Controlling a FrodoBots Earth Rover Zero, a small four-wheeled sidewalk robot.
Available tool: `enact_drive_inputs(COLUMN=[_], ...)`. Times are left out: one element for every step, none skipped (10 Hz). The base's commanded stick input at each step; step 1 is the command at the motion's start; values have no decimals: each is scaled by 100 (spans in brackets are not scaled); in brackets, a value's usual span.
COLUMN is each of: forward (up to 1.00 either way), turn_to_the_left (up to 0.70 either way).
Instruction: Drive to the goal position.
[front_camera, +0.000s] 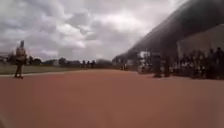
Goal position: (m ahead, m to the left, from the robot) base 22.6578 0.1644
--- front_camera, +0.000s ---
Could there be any red running track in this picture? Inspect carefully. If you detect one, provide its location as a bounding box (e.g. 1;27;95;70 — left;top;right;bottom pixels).
0;68;224;128

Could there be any row of trees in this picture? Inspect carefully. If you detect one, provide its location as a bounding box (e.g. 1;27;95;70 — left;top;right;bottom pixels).
0;54;114;69

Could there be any grass field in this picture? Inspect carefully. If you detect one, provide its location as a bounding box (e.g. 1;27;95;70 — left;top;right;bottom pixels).
0;64;118;76

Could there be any white painted line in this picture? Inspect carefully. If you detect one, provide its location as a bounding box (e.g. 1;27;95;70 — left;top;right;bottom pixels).
0;70;69;78

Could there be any group of people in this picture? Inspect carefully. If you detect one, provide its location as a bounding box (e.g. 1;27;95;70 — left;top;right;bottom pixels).
136;46;224;81

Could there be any grandstand building with dark roof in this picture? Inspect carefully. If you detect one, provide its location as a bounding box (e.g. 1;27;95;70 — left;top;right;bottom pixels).
112;0;224;73

